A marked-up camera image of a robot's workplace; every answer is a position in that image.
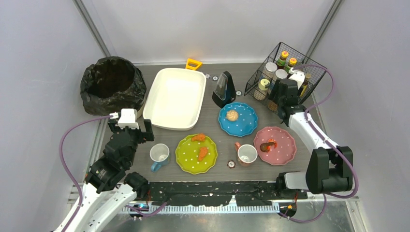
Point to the brown poker chip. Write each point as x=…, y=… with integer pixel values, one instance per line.
x=231, y=164

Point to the beige bun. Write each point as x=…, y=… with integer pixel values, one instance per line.
x=232, y=115

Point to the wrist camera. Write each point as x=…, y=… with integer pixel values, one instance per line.
x=298, y=76
x=128, y=118

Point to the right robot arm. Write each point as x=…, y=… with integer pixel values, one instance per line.
x=329, y=168

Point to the orange handled white mug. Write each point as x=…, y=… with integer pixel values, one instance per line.
x=246, y=154

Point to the yellow lid spice shaker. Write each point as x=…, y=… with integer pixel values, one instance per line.
x=261, y=91

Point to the red sauce bottle yellow cap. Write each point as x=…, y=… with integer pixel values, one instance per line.
x=292, y=62

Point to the pink lid spice shaker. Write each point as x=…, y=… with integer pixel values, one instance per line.
x=272, y=106

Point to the orange plastic handle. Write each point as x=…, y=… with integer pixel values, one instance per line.
x=192, y=64

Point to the brown and orange food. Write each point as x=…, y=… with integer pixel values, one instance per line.
x=266, y=147

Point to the lower orange food piece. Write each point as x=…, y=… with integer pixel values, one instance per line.
x=203, y=152

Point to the blue polka dot plate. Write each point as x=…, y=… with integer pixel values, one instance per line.
x=246, y=123

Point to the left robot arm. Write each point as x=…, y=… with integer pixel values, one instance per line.
x=108, y=188

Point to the blue handled white mug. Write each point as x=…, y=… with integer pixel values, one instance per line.
x=160, y=155

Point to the black wire basket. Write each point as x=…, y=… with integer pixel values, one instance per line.
x=310, y=66

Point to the white rectangular basin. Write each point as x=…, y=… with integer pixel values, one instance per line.
x=175, y=99

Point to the black bag lined trash bin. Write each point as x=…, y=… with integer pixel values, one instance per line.
x=111, y=84

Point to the yellow label oil bottle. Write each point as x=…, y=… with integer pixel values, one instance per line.
x=304, y=85

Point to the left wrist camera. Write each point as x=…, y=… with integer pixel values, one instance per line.
x=128, y=118

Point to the orange food piece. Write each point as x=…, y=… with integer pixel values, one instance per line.
x=198, y=138
x=203, y=152

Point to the green polka dot plate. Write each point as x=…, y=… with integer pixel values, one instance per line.
x=187, y=154

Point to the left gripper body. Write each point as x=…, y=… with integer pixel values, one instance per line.
x=140, y=133

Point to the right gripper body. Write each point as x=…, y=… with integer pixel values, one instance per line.
x=285, y=91

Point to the black metronome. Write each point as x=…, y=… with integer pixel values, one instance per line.
x=225, y=92

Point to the black base mat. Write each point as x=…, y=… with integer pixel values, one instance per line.
x=217, y=193

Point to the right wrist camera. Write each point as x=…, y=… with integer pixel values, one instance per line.
x=298, y=76

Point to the pink polka dot plate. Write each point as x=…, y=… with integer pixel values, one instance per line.
x=280, y=154

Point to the grain jar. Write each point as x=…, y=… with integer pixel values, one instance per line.
x=268, y=71
x=278, y=74

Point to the upper orange food piece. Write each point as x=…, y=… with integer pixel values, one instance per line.
x=198, y=138

